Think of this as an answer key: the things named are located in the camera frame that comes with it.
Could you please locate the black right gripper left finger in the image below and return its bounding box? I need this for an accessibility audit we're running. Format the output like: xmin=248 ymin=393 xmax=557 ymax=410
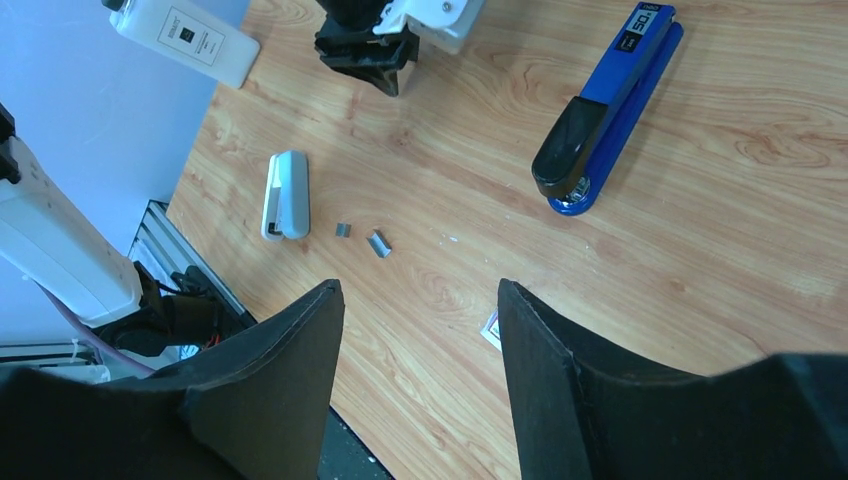
xmin=1 ymin=279 xmax=345 ymax=479

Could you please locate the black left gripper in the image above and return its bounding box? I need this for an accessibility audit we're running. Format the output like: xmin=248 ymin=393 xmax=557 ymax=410
xmin=314 ymin=0 xmax=420 ymax=97

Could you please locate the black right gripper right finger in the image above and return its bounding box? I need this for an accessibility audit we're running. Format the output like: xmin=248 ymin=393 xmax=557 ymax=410
xmin=498 ymin=279 xmax=847 ymax=479

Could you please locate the light blue white stapler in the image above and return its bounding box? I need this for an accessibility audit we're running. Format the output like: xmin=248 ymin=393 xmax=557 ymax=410
xmin=260 ymin=150 xmax=311 ymax=242

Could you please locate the blue black stapler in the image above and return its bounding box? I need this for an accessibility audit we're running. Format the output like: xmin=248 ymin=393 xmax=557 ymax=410
xmin=531 ymin=1 xmax=684 ymax=216

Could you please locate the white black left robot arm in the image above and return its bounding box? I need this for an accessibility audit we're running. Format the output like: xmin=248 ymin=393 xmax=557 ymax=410
xmin=1 ymin=1 xmax=260 ymax=357

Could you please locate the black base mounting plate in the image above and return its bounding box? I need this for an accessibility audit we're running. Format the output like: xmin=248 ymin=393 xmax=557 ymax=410
xmin=317 ymin=407 xmax=393 ymax=480

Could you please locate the small grey staple strip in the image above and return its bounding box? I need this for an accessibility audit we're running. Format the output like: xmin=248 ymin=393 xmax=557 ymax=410
xmin=335 ymin=223 xmax=352 ymax=238

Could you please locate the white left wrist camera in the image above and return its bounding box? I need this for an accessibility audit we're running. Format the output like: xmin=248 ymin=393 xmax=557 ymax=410
xmin=372 ymin=0 xmax=486 ymax=55

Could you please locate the aluminium frame rail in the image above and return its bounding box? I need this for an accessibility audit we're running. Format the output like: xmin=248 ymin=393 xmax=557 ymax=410
xmin=1 ymin=181 xmax=257 ymax=378

